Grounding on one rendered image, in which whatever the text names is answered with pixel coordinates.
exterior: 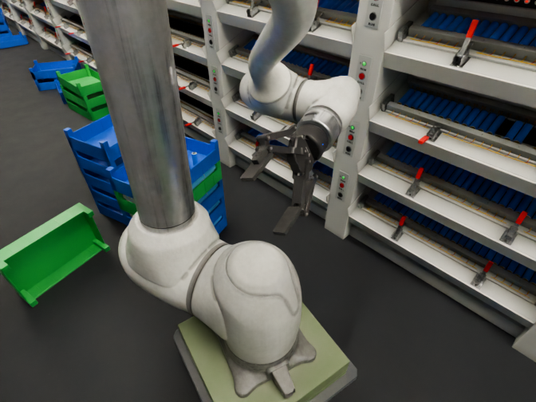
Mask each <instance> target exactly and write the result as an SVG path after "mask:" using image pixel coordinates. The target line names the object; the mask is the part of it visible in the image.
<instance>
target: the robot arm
mask: <svg viewBox="0 0 536 402"><path fill-rule="evenodd" d="M77 1H78V3H79V7H80V9H81V14H82V17H83V20H84V24H85V28H86V32H87V34H88V38H89V43H90V45H91V49H92V52H93V57H94V60H95V63H96V66H97V71H98V74H99V77H100V82H101V85H102V89H103V91H104V96H105V100H106V102H107V106H108V110H109V113H110V116H111V120H112V125H113V127H114V131H115V133H116V138H117V142H118V144H119V148H120V153H121V156H122V159H123V162H124V167H125V170H126V173H127V176H128V182H129V184H130V188H131V190H132V195H133V198H134V201H135V205H136V209H137V212H136V213H135V214H134V215H133V217H132V219H131V220H130V222H129V224H128V226H127V227H126V229H125V230H124V232H123V234H122V235H121V237H120V242H119V247H118V253H119V258H120V263H121V265H122V266H123V268H124V271H125V273H126V274H127V275H128V276H129V277H130V278H131V280H132V281H133V282H135V283H136V284H137V285H138V286H139V287H141V288H142V289H144V290H146V291H147V292H149V293H150V294H152V295H153V296H155V297H157V298H159V299H160V300H162V301H163V302H166V303H168V304H169V305H172V306H174V307H175V308H177V309H181V310H182V311H185V312H187V313H190V314H192V315H194V316H195V317H197V318H198V319H199V320H200V321H202V322H203V323H204V324H206V325H207V326H208V327H209V328H211V329H212V330H213V331H214V333H215V334H216V335H217V337H218V339H219V342H220V345H221V346H222V349H223V352H224V355H225V357H226V359H227V363H228V365H229V367H230V370H231V373H232V375H233V377H234V390H235V393H236V395H237V396H238V397H241V398H245V397H248V396H249V395H250V394H251V393H252V392H253V391H254V390H255V389H256V388H257V387H259V386H260V385H262V384H265V383H266V382H268V381H270V380H273V382H274V383H275V384H276V386H277V387H278V389H279V391H280V392H281V394H282V395H283V396H284V398H289V397H290V396H292V395H293V394H294V392H295V388H294V384H293V381H292V379H291V377H290V373H289V370H291V369H293V368H295V367H297V366H298V365H302V364H306V363H311V362H313V361H314V360H315V358H316V355H317V352H316V349H315V348H314V347H313V346H312V345H311V344H310V343H309V342H308V341H307V340H306V339H305V336H304V335H303V333H302V331H301V330H300V328H299V325H300V321H301V315H302V290H301V285H300V282H299V278H298V274H297V271H296V270H295V268H294V265H293V263H292V262H291V261H290V259H289V258H288V257H287V255H286V254H285V253H284V252H283V251H281V250H280V249H279V248H277V247H276V246H274V245H272V244H270V243H268V242H263V241H245V242H239V243H236V244H234V245H230V244H228V243H226V242H224V241H222V240H220V239H219V234H218V232H217V230H216V229H215V227H214V225H213V223H212V221H211V219H210V217H209V214H208V212H207V210H206V209H205V208H204V207H203V206H202V205H200V204H199V203H197V202H196V201H194V196H193V190H192V185H191V173H190V168H189V162H188V156H187V145H186V139H185V133H184V127H183V116H182V110H181V104H180V98H179V87H178V81H177V76H176V70H175V58H174V53H173V47H172V41H171V30H170V24H169V18H168V8H167V1H166V0H77ZM268 1H269V3H270V5H271V8H272V13H271V15H270V18H269V20H268V22H267V23H266V25H265V27H264V29H263V31H262V32H261V34H260V36H259V38H258V40H257V41H256V43H255V45H254V47H253V49H252V50H251V52H250V56H249V61H248V68H249V72H248V73H247V74H245V75H244V77H243V78H242V80H241V83H240V86H239V92H240V97H241V99H242V101H243V102H244V103H245V104H246V105H247V106H248V107H249V108H251V109H253V110H254V111H255V112H258V113H261V114H263V115H266V116H271V117H273V118H277V119H281V120H291V121H295V122H298V124H297V125H296V124H293V125H286V126H284V127H283V128H282V129H281V130H279V131H276V132H269V133H266V134H262V135H259V136H256V140H257V142H259V145H260V146H257V147H256V148H255V151H256V153H255V155H254V156H253V157H252V159H251V161H252V163H251V165H250V166H249V167H248V168H247V169H246V170H245V172H244V173H243V174H242V176H241V177H240V179H241V180H242V181H255V180H256V179H257V177H258V176H259V175H260V173H261V172H262V170H263V169H264V168H265V166H266V165H267V164H268V163H269V162H270V160H271V159H272V158H273V156H274V154H281V155H287V162H288V163H289V165H290V167H291V170H292V172H293V175H292V178H293V179H294V187H293V196H292V205H291V207H287V209H286V211H285V213H284V214H283V216H282V217H281V218H280V220H279V222H278V224H277V225H276V227H275V228H274V230H273V233H274V234H275V235H287V233H288V232H289V230H290V228H291V227H292V225H294V224H295V222H296V220H297V219H298V216H302V217H307V216H308V214H309V208H310V204H311V200H312V197H313V190H314V186H315V183H316V182H317V179H318V174H314V173H313V171H312V168H313V164H314V163H315V162H317V161H318V160H319V159H320V158H321V157H322V155H323V153H324V152H326V151H328V150H329V149H330V148H331V147H332V146H333V144H334V142H335V140H336V139H337V138H338V137H339V135H340V134H341V132H343V131H344V130H345V129H346V128H347V127H348V126H349V124H350V123H351V121H352V120H353V118H354V116H355V114H356V112H357V109H358V106H359V100H360V96H361V88H360V86H359V85H358V83H357V82H356V81H355V80H354V79H353V78H351V77H348V76H339V77H333V78H330V79H327V80H321V81H312V80H306V79H304V78H301V77H298V75H297V74H296V73H295V72H293V71H291V70H290V69H288V68H287V67H286V66H285V65H283V64H282V63H281V62H280V61H281V60H282V59H283V58H284V57H285V56H286V55H287V54H288V53H289V52H290V51H291V50H292V49H293V48H294V47H295V46H296V45H297V44H298V43H299V42H300V41H301V40H302V39H303V38H304V36H305V35H306V34H307V33H308V31H309V29H310V27H311V25H312V24H313V20H314V18H315V14H316V12H317V3H318V0H268ZM282 137H287V138H290V140H289V145H288V147H284V146H277V145H270V141H271V140H276V139H279V138H282ZM273 153H274V154H273ZM303 172H304V175H298V173H303Z"/></svg>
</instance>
